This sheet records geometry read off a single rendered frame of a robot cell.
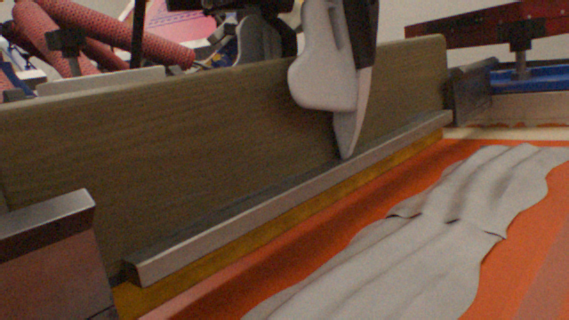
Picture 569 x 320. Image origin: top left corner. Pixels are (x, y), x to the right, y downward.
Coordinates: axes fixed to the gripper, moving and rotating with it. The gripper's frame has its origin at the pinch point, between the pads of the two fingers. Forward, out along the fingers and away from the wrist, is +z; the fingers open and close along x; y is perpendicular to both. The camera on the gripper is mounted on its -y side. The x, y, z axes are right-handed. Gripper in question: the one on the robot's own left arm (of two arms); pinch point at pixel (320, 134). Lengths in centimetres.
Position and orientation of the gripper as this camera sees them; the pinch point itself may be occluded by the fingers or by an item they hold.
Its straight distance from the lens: 27.0
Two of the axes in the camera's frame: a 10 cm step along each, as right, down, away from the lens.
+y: -6.7, 2.8, -6.9
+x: 7.2, 0.5, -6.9
